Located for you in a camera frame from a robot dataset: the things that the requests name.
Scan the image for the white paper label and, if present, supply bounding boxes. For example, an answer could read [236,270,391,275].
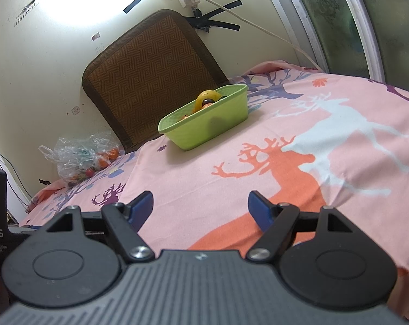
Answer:
[15,2,39,24]

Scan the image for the large yellow lemon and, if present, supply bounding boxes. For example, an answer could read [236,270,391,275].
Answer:
[195,90,222,112]

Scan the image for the white power cable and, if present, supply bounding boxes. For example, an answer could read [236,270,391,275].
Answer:
[198,0,323,72]

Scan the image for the clear plastic bag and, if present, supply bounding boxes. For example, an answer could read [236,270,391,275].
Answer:
[38,130,125,187]

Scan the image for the thin black cable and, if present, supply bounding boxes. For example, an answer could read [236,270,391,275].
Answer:
[0,142,32,207]

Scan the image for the white framed glass door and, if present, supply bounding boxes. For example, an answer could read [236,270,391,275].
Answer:
[255,0,409,102]

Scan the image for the brown woven seat cushion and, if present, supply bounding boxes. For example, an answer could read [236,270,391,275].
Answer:
[82,9,230,153]

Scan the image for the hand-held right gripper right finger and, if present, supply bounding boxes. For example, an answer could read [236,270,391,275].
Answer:
[246,190,354,263]

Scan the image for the green plastic basin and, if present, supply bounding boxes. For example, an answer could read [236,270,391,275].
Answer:
[158,84,249,151]

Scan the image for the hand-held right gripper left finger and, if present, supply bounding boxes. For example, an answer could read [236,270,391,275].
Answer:
[45,190,156,263]

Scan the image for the crossed black tape strips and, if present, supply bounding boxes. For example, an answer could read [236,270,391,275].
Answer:
[184,0,243,34]

